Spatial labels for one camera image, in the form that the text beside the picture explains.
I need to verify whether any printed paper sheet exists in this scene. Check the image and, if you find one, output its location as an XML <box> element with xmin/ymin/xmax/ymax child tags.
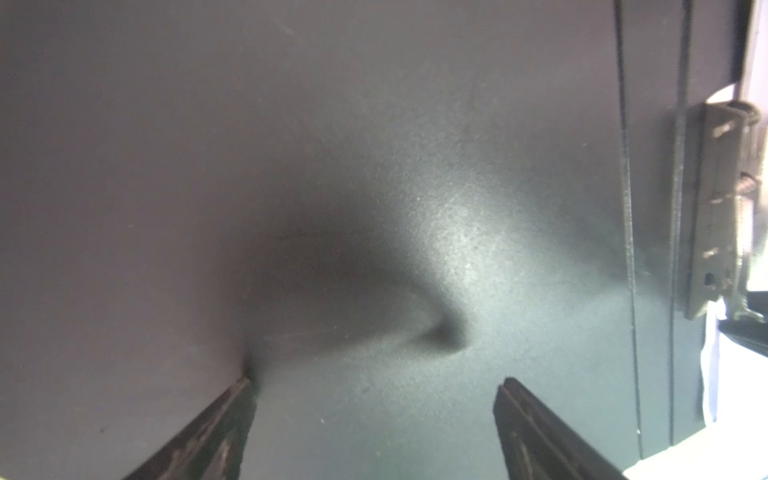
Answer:
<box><xmin>615</xmin><ymin>1</ymin><xmax>767</xmax><ymax>462</ymax></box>

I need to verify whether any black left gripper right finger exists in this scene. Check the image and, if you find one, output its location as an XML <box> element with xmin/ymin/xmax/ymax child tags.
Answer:
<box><xmin>493</xmin><ymin>378</ymin><xmax>624</xmax><ymax>480</ymax></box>

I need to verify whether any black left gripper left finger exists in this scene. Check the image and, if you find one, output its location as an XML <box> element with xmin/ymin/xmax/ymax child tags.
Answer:
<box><xmin>127</xmin><ymin>376</ymin><xmax>257</xmax><ymax>480</ymax></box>

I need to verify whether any white folder with black inside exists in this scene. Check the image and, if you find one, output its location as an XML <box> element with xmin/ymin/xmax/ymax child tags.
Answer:
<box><xmin>0</xmin><ymin>0</ymin><xmax>754</xmax><ymax>480</ymax></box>

